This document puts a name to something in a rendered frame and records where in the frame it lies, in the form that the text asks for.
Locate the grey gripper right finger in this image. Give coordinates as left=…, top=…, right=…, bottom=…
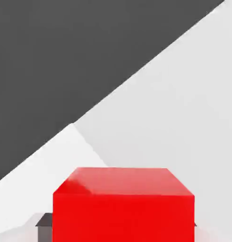
left=194, top=222, right=222, bottom=242

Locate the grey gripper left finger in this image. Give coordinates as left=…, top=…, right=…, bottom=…
left=0, top=212, right=53, bottom=242

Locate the small red cube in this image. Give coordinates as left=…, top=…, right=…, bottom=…
left=52, top=167, right=195, bottom=242

